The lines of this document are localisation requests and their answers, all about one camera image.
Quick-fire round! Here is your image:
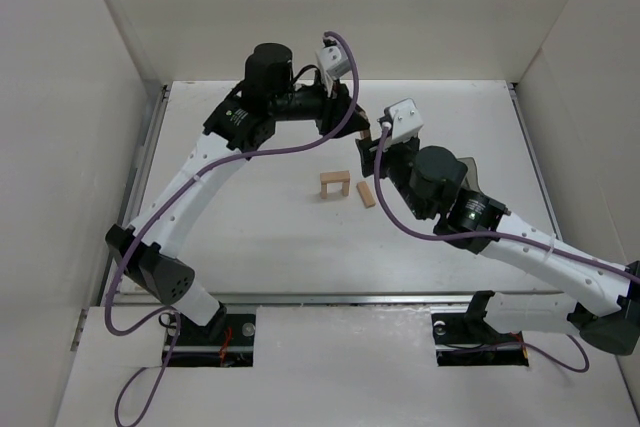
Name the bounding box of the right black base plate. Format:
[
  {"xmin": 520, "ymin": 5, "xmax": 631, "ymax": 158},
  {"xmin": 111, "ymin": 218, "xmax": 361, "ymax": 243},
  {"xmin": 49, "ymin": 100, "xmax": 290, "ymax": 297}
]
[{"xmin": 431, "ymin": 311, "xmax": 529, "ymax": 367}]

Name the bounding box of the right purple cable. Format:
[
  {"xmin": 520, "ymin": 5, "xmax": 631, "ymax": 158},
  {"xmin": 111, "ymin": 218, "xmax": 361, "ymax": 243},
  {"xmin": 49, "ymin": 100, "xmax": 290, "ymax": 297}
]
[{"xmin": 372, "ymin": 121, "xmax": 640, "ymax": 373}]

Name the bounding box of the aluminium table frame rail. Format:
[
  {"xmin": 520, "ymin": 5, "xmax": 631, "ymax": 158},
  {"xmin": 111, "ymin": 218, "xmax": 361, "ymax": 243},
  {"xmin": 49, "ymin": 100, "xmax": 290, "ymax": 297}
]
[{"xmin": 102, "ymin": 81, "xmax": 584, "ymax": 308}]

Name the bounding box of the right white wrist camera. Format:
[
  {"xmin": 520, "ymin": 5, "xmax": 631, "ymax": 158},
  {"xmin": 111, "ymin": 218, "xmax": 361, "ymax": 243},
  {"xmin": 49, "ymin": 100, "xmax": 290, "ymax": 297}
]
[{"xmin": 378, "ymin": 98, "xmax": 424, "ymax": 149}]

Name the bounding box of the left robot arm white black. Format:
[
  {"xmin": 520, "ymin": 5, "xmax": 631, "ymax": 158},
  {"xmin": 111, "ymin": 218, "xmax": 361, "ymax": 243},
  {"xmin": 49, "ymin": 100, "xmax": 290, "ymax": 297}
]
[{"xmin": 105, "ymin": 31, "xmax": 369, "ymax": 339}]

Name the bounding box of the purple cable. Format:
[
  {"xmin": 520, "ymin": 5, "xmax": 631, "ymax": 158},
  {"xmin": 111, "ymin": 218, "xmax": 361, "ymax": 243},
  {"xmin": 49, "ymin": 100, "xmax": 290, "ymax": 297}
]
[
  {"xmin": 103, "ymin": 30, "xmax": 362, "ymax": 427},
  {"xmin": 372, "ymin": 121, "xmax": 640, "ymax": 373}
]

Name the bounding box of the plain wood block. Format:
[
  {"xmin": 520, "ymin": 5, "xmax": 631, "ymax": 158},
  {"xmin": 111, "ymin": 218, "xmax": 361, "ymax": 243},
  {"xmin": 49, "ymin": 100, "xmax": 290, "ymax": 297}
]
[{"xmin": 320, "ymin": 171, "xmax": 351, "ymax": 185}]

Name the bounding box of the smoky transparent plastic box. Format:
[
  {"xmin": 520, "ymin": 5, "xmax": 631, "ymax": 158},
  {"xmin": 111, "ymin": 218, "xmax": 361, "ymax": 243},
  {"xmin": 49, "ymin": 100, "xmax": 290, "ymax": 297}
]
[{"xmin": 458, "ymin": 157, "xmax": 481, "ymax": 192}]

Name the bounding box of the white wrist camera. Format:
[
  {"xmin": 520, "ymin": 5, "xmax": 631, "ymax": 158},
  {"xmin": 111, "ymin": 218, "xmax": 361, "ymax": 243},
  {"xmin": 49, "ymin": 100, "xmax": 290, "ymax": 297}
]
[
  {"xmin": 315, "ymin": 43, "xmax": 351, "ymax": 98},
  {"xmin": 378, "ymin": 98, "xmax": 424, "ymax": 149}
]

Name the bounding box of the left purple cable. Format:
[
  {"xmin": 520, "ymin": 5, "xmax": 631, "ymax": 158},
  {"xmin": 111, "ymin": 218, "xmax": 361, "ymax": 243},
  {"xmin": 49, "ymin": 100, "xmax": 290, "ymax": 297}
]
[{"xmin": 103, "ymin": 30, "xmax": 362, "ymax": 427}]

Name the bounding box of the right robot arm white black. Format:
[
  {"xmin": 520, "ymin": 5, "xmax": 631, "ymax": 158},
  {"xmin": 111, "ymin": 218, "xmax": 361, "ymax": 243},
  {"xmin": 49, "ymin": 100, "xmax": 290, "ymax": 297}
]
[{"xmin": 356, "ymin": 138, "xmax": 639, "ymax": 356}]

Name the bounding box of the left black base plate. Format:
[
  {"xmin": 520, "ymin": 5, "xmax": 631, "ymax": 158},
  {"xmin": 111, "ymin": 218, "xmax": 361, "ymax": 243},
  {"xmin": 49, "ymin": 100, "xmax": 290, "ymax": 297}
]
[{"xmin": 158, "ymin": 312, "xmax": 257, "ymax": 368}]

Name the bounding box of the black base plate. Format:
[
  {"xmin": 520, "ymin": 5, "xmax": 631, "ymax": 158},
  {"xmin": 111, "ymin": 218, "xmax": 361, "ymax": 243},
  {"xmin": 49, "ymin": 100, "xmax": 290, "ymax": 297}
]
[
  {"xmin": 158, "ymin": 312, "xmax": 257, "ymax": 368},
  {"xmin": 431, "ymin": 311, "xmax": 529, "ymax": 367}
]

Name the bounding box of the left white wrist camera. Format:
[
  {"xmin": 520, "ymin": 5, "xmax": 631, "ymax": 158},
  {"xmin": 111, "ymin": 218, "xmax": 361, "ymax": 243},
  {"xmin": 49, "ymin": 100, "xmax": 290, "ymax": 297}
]
[{"xmin": 315, "ymin": 43, "xmax": 351, "ymax": 98}]

